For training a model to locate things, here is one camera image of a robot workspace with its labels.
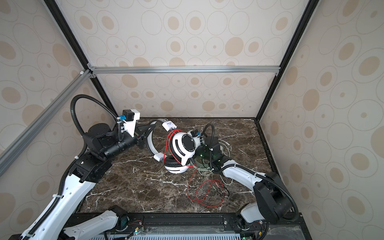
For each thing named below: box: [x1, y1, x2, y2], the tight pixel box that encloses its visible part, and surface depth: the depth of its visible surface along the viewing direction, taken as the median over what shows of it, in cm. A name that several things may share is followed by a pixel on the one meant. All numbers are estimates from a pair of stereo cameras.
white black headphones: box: [146, 119, 202, 174], surface depth 52 cm
